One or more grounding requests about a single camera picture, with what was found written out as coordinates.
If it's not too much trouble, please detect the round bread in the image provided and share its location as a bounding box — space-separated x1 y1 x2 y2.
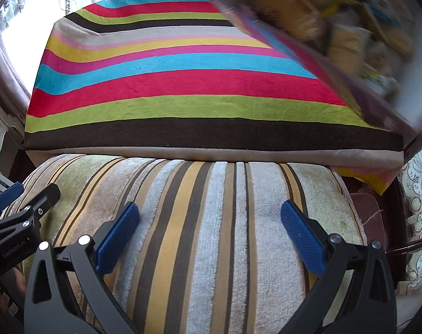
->
327 23 371 76

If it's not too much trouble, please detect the white purple storage box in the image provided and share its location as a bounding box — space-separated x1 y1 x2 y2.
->
210 0 422 142

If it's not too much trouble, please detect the yellow cake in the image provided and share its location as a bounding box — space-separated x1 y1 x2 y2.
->
254 0 326 42

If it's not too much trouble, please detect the person's left hand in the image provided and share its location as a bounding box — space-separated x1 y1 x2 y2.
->
10 267 27 308

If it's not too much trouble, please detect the pink curtain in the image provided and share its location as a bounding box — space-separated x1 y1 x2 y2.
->
0 32 31 120

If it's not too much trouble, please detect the floral lace sheer curtain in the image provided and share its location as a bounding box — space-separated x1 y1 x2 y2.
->
398 150 422 296

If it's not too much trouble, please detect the striped plush cushion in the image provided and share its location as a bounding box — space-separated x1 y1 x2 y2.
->
4 154 367 333

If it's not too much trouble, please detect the colourful striped tablecloth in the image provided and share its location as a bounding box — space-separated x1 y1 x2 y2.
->
24 0 404 192

